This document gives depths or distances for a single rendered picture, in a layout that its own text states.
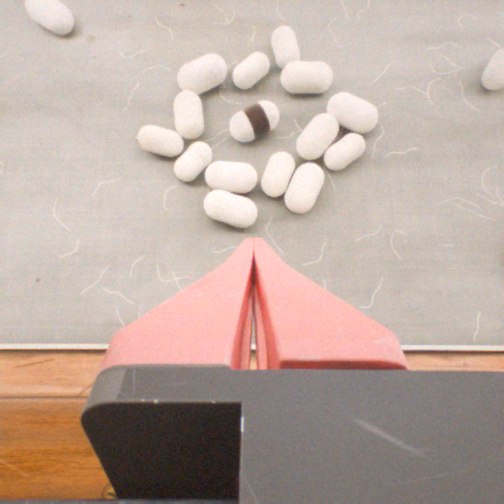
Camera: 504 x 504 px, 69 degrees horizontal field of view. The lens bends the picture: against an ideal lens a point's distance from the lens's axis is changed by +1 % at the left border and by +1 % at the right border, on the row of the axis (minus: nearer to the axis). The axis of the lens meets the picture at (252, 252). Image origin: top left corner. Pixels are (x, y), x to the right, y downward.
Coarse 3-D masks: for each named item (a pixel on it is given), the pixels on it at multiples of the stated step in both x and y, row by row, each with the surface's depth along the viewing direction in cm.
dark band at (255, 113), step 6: (246, 108) 25; (252, 108) 25; (258, 108) 25; (246, 114) 25; (252, 114) 25; (258, 114) 25; (264, 114) 25; (252, 120) 25; (258, 120) 25; (264, 120) 25; (252, 126) 25; (258, 126) 25; (264, 126) 25; (258, 132) 25; (264, 132) 26
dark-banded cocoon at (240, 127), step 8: (264, 104) 25; (272, 104) 25; (240, 112) 25; (272, 112) 25; (232, 120) 25; (240, 120) 25; (248, 120) 25; (272, 120) 25; (232, 128) 25; (240, 128) 25; (248, 128) 25; (272, 128) 26; (240, 136) 25; (248, 136) 25
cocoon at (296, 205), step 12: (300, 168) 24; (312, 168) 24; (300, 180) 24; (312, 180) 24; (288, 192) 24; (300, 192) 24; (312, 192) 24; (288, 204) 24; (300, 204) 24; (312, 204) 24
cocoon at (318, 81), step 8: (288, 64) 26; (296, 64) 26; (304, 64) 26; (312, 64) 26; (320, 64) 26; (288, 72) 26; (296, 72) 26; (304, 72) 26; (312, 72) 26; (320, 72) 26; (328, 72) 26; (288, 80) 26; (296, 80) 26; (304, 80) 26; (312, 80) 26; (320, 80) 26; (328, 80) 26; (288, 88) 27; (296, 88) 26; (304, 88) 26; (312, 88) 26; (320, 88) 26
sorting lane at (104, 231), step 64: (0, 0) 30; (64, 0) 30; (128, 0) 30; (192, 0) 30; (256, 0) 30; (320, 0) 30; (384, 0) 30; (448, 0) 30; (0, 64) 29; (64, 64) 29; (128, 64) 28; (384, 64) 28; (448, 64) 28; (0, 128) 27; (64, 128) 27; (128, 128) 27; (384, 128) 27; (448, 128) 27; (0, 192) 26; (64, 192) 26; (128, 192) 26; (192, 192) 26; (256, 192) 26; (320, 192) 26; (384, 192) 26; (448, 192) 26; (0, 256) 25; (64, 256) 25; (128, 256) 25; (192, 256) 25; (320, 256) 25; (384, 256) 25; (448, 256) 25; (0, 320) 24; (64, 320) 24; (128, 320) 24; (384, 320) 24; (448, 320) 24
